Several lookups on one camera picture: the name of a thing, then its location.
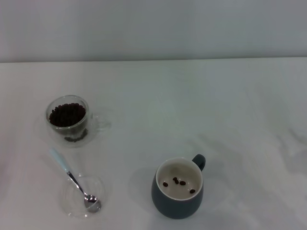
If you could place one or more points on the dark mug with cream interior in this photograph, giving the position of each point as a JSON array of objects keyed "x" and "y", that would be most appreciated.
[{"x": 172, "y": 207}]

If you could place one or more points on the double-walled glass cup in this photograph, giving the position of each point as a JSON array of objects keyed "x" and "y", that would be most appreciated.
[{"x": 72, "y": 143}]

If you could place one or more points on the coffee beans heap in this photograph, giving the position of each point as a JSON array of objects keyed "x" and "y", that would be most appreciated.
[{"x": 67, "y": 115}]

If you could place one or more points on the clear glass dish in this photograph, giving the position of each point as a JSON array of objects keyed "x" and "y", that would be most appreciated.
[{"x": 69, "y": 203}]

